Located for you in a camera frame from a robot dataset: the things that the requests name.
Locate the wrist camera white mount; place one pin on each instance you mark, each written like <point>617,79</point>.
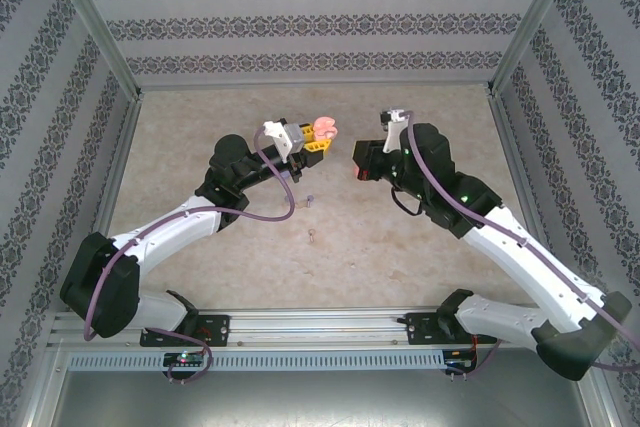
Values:
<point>395,132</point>
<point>277,139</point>

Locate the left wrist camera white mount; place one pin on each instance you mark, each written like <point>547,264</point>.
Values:
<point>277,139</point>

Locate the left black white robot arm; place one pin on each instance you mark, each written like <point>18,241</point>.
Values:
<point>170,239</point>

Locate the small green circuit board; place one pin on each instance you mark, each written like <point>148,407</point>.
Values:
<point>185,358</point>
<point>457,363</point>

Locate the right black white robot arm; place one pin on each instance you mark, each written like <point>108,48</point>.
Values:
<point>530,272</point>

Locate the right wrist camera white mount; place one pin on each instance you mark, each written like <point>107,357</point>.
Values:
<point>395,132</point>

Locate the grey metal panel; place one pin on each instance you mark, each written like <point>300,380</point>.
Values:
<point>320,402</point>

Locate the long aluminium mounting rail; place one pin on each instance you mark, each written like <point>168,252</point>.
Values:
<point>320,329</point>

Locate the pale pink round charging case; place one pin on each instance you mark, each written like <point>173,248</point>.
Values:
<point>326,124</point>

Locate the thin aluminium wall rail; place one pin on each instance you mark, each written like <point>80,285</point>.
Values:
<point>320,84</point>

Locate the aluminium side rail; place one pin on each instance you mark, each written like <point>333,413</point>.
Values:
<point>110,197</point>
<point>511,147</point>

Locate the aluminium frame post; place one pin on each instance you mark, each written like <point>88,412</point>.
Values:
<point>97,22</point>
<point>531,22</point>

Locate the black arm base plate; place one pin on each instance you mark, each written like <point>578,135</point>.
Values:
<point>420,331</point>
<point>220,331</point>

